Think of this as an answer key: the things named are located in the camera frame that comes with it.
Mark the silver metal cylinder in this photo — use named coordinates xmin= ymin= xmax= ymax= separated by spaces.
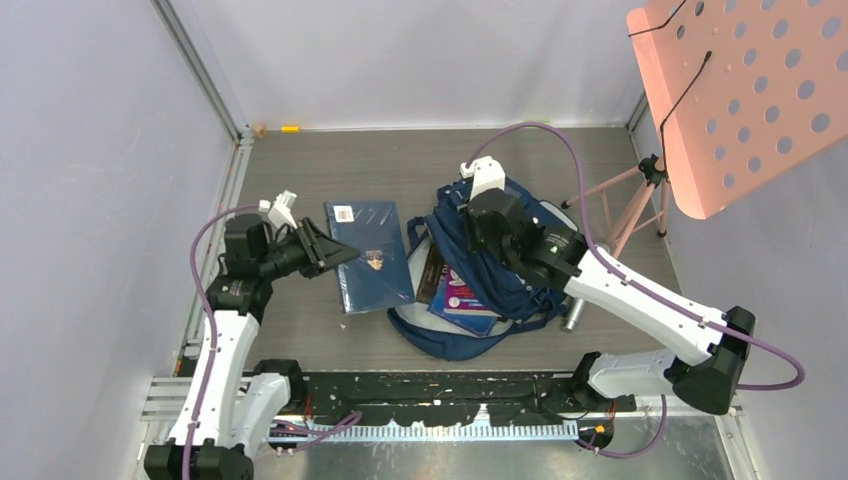
xmin=561 ymin=297 xmax=587 ymax=333

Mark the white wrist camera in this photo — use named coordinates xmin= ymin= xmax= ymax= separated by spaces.
xmin=258 ymin=190 xmax=298 ymax=230
xmin=459 ymin=156 xmax=506 ymax=200

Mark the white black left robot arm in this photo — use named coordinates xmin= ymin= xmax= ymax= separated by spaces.
xmin=143 ymin=213 xmax=360 ymax=479

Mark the dark Three Days book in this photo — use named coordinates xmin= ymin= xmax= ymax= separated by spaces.
xmin=415 ymin=242 xmax=446 ymax=304

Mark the pink perforated stand board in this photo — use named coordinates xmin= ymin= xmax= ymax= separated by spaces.
xmin=626 ymin=1 xmax=847 ymax=220

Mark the black thin stand cable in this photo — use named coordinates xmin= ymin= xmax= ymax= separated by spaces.
xmin=626 ymin=0 xmax=714 ymax=180

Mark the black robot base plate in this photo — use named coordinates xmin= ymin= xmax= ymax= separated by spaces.
xmin=280 ymin=370 xmax=636 ymax=427

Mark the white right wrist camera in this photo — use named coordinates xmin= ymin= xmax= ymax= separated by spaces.
xmin=459 ymin=156 xmax=506 ymax=200

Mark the aluminium frame rail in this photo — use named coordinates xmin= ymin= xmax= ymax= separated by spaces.
xmin=150 ymin=0 xmax=242 ymax=143

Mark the dark blue notebook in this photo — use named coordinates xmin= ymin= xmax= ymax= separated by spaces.
xmin=324 ymin=200 xmax=415 ymax=315

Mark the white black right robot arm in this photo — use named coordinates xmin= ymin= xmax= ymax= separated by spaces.
xmin=463 ymin=188 xmax=756 ymax=415

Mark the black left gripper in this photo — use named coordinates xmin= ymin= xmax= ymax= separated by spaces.
xmin=258 ymin=218 xmax=359 ymax=282

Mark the purple cartoon book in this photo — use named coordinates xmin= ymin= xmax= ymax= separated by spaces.
xmin=434 ymin=267 xmax=498 ymax=318

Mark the blue green landscape book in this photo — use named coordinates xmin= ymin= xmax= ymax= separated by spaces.
xmin=428 ymin=293 xmax=501 ymax=337

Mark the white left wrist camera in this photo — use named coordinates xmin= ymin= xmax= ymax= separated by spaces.
xmin=258 ymin=190 xmax=298 ymax=230

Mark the navy blue backpack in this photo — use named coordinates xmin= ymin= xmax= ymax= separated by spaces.
xmin=387 ymin=180 xmax=570 ymax=361

